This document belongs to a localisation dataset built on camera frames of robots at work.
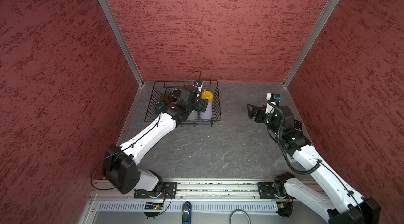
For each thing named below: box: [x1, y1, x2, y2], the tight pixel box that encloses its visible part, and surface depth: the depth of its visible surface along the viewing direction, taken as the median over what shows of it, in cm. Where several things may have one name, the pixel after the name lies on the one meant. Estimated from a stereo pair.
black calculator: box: [293, 119, 302, 133], surface depth 97 cm
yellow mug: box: [200, 88, 214, 104], surface depth 100 cm
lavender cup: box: [199, 99, 214, 121], surface depth 95 cm
